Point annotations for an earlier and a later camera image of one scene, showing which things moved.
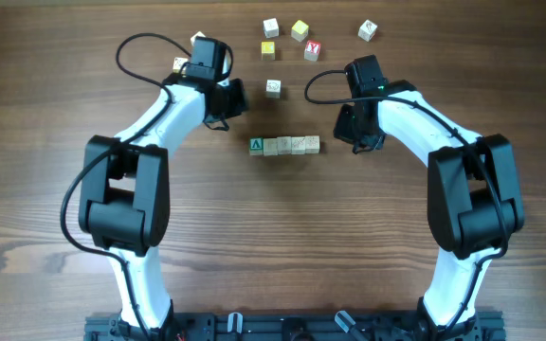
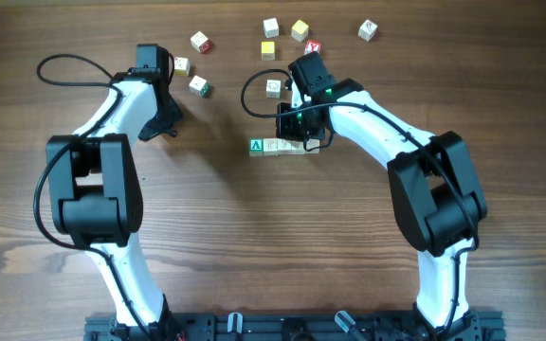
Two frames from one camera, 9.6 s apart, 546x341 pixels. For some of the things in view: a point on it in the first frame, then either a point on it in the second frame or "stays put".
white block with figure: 284,145 stays put
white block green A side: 256,145 stays put
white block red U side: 312,144 stays put
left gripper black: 239,90 to 174,116
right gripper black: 342,131 to 284,130
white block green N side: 270,147 stays put
